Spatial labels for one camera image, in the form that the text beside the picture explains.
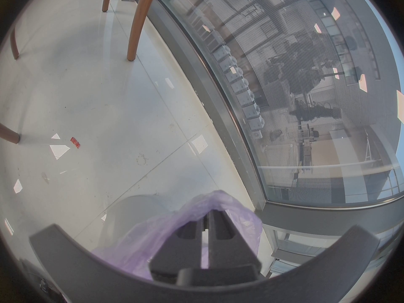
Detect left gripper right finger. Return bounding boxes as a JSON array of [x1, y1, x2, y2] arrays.
[[208, 210, 262, 278]]

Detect white cushioned wooden chair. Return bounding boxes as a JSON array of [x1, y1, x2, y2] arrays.
[[0, 0, 162, 145]]

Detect window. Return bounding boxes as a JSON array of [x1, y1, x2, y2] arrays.
[[119, 0, 404, 278]]

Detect purple plastic bag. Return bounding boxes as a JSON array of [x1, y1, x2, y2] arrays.
[[91, 190, 263, 280]]

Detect white trash bin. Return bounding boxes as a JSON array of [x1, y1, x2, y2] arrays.
[[99, 194, 173, 255]]

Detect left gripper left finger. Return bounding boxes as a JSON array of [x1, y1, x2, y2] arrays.
[[149, 217, 208, 284]]

